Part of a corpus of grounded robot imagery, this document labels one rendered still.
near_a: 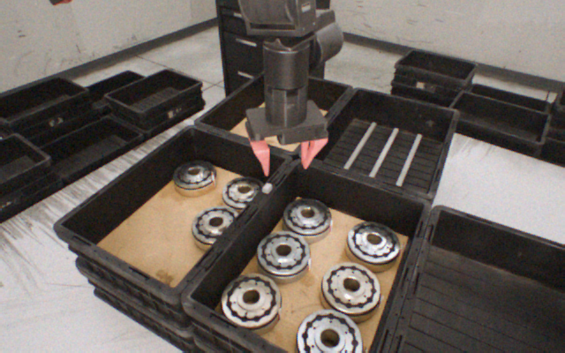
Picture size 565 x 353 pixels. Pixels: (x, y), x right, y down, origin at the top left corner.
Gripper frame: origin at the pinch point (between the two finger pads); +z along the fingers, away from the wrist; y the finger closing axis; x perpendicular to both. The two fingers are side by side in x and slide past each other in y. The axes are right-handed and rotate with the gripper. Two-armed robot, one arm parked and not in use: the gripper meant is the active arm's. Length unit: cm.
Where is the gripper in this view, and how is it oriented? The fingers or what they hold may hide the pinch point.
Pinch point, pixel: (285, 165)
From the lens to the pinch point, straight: 56.1
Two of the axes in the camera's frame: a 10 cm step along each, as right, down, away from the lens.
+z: 0.0, 7.6, 6.5
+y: -9.6, 1.8, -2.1
